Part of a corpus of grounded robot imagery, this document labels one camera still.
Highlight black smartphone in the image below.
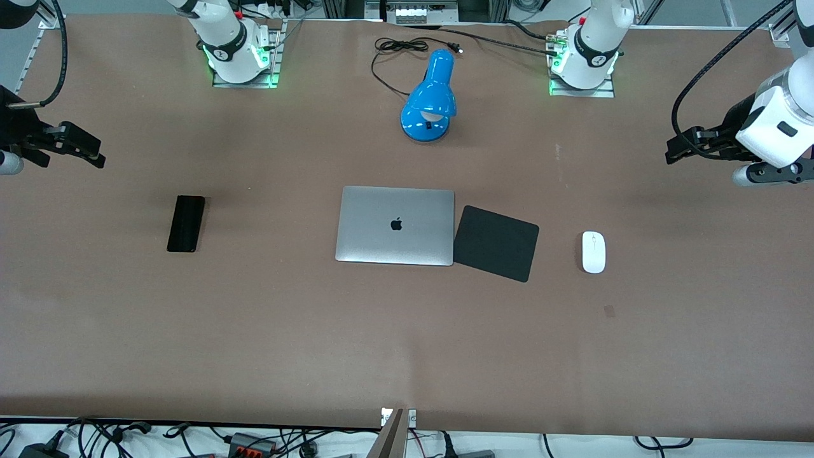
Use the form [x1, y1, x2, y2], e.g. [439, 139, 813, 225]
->
[167, 195, 206, 253]

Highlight white computer mouse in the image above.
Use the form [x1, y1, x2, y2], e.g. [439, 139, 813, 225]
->
[582, 231, 607, 275]

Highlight black mouse pad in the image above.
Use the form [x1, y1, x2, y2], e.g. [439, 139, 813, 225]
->
[453, 205, 540, 283]

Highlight blue desk lamp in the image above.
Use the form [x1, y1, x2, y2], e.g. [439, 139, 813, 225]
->
[400, 49, 458, 142]

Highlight black power adapter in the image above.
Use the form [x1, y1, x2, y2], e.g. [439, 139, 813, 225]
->
[18, 441, 68, 458]

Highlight silver closed laptop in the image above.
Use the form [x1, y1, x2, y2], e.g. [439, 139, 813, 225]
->
[335, 186, 456, 267]

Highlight grey connector box orange levers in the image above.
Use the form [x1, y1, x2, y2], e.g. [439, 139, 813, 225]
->
[226, 432, 278, 457]

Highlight grey metal bar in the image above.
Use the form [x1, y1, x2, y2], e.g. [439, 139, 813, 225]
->
[366, 409, 408, 458]

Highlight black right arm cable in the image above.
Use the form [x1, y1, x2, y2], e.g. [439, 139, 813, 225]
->
[8, 0, 69, 110]

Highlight aluminium arm base plate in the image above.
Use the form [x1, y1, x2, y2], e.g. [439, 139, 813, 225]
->
[548, 31, 616, 98]
[212, 18, 288, 88]

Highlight aluminium frame strut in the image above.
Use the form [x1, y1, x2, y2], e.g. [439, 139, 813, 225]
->
[771, 0, 805, 32]

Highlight black base supply cable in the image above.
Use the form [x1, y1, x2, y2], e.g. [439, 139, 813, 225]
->
[407, 19, 563, 58]

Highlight tangled black floor cables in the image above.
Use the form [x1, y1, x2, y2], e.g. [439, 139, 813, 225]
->
[60, 417, 191, 458]

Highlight black floor cable loop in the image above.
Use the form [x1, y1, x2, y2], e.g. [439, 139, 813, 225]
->
[632, 436, 695, 451]

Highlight black lamp power cord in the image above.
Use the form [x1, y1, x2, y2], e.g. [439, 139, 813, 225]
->
[371, 37, 464, 97]

